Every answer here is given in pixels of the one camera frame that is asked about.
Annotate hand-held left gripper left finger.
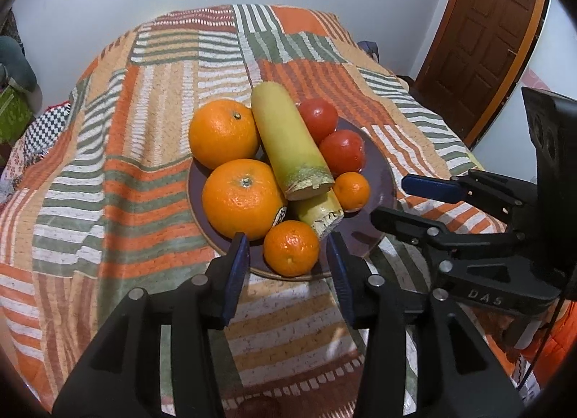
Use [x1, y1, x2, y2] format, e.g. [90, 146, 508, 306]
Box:
[52, 232, 251, 418]

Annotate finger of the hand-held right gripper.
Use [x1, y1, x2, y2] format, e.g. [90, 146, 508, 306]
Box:
[370, 206, 524, 265]
[401, 169, 539, 220]

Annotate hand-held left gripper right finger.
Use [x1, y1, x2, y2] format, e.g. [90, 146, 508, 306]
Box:
[325, 232, 526, 418]

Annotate purple plate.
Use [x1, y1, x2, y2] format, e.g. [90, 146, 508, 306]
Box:
[186, 116, 397, 281]

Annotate small mandarin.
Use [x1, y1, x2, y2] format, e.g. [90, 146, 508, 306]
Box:
[263, 220, 321, 277]
[332, 172, 371, 212]

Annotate yellow sugarcane piece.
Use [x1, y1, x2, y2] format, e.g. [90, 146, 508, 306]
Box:
[251, 81, 335, 201]
[288, 190, 345, 238]

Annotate large orange with sticker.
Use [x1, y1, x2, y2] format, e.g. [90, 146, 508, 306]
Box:
[201, 159, 289, 241]

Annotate red tomato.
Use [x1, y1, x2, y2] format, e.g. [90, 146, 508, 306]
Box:
[298, 98, 339, 145]
[319, 130, 366, 175]

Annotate orange quilted cloth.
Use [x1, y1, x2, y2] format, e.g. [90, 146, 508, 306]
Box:
[509, 305, 577, 401]

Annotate striped patchwork blanket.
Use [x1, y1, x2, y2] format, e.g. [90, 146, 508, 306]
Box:
[0, 3, 542, 418]

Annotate white sliding wardrobe door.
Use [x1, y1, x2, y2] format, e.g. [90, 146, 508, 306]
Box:
[473, 0, 577, 184]

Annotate brown wooden door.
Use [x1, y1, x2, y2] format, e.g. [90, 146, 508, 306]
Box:
[412, 0, 548, 148]

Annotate checkered cloth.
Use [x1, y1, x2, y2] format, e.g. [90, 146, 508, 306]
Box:
[18, 105, 73, 166]

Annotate green patterned box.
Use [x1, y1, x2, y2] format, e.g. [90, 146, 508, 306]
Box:
[0, 84, 34, 144]

